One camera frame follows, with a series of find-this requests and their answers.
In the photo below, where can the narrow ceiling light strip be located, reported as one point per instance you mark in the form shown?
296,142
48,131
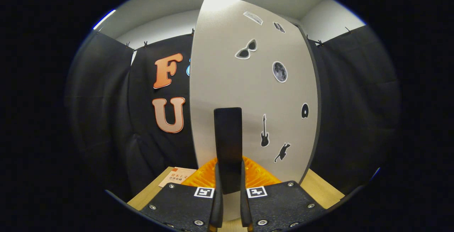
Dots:
104,19

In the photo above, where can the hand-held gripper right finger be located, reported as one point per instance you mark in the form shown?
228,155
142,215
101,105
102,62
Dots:
245,207

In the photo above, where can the white shoe cabinet door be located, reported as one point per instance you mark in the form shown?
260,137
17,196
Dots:
227,65

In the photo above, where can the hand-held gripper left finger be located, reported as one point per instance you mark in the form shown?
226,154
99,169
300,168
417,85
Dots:
216,207

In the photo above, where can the black backdrop cloth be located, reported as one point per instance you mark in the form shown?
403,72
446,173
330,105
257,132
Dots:
106,118

